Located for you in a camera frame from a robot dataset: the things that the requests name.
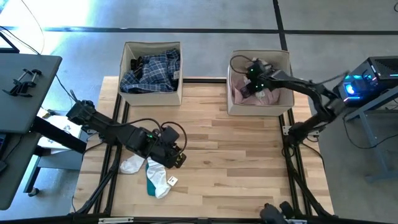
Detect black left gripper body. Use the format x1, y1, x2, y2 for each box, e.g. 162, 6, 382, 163
148, 125, 188, 170

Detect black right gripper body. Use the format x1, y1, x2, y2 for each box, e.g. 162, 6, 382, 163
244, 60, 276, 95

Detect pink button shirt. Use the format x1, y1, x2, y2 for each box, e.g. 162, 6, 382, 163
231, 73, 281, 106

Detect white sock with teal heel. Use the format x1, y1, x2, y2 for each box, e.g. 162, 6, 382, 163
145, 157, 179, 200

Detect blue plaid shirt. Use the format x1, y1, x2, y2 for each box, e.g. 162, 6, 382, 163
119, 49, 182, 95

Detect black striped sock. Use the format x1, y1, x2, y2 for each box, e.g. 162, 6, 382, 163
129, 57, 146, 78

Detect beige fabric storage bin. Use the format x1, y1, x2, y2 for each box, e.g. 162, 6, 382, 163
118, 40, 184, 107
226, 49, 295, 117

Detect white box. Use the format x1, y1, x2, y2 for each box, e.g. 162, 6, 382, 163
36, 107, 90, 150

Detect black computer with coloured lights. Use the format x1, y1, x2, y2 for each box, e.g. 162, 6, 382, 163
331, 55, 398, 108

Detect grey metal table stand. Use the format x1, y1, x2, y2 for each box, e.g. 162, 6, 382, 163
343, 86, 398, 183

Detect grey desk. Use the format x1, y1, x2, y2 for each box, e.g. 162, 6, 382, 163
0, 53, 63, 134

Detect black clamp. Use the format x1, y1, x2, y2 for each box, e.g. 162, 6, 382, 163
12, 68, 42, 91
2, 81, 34, 98

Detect dark desk with black legs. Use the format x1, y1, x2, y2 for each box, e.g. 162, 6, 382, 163
0, 116, 88, 211

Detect white metal bracket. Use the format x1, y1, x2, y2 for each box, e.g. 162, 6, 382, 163
98, 217, 135, 224

